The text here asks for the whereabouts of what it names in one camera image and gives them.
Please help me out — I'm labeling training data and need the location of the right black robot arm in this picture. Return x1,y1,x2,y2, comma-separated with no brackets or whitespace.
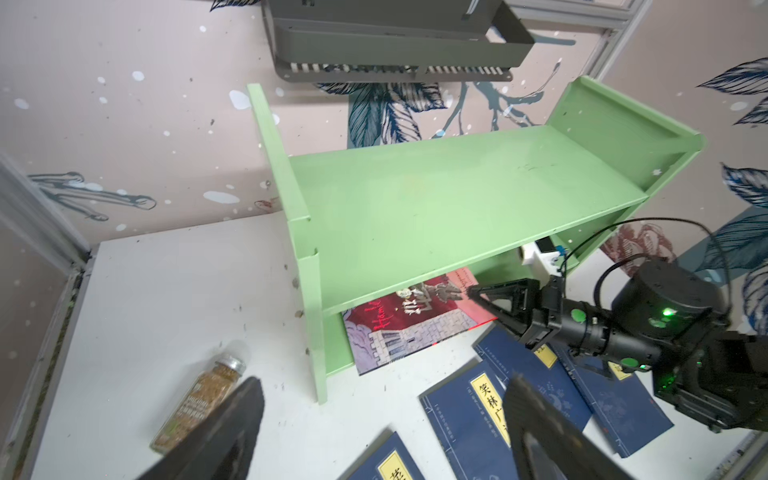
468,253,767,432

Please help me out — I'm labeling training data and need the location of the red pink Hamlet book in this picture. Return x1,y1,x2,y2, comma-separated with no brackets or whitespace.
342,268,496,375

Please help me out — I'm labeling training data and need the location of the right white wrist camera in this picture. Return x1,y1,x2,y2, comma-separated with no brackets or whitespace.
519,237,566,284

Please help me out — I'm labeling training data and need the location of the glass spice jar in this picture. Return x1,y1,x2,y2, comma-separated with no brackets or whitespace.
150,353,246,455

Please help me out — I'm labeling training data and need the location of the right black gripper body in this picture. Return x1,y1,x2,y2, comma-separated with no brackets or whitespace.
515,276,600,354

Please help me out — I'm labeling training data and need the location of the dark grey hanging basket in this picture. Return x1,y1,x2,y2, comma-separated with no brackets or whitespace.
261,0,535,83

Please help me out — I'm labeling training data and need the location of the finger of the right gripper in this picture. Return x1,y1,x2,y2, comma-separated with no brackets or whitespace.
474,296,528,336
467,279,528,303

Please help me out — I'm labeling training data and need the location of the green wooden two-tier shelf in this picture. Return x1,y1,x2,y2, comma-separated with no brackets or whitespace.
248,77,706,403

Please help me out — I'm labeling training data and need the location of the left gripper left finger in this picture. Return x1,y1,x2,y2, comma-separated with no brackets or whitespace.
139,377,265,480

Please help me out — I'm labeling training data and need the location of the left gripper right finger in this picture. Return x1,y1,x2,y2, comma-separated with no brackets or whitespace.
503,375,632,480

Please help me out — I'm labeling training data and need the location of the blue book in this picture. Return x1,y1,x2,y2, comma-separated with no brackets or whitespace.
557,350,673,458
340,430,425,480
419,361,518,479
473,326,592,430

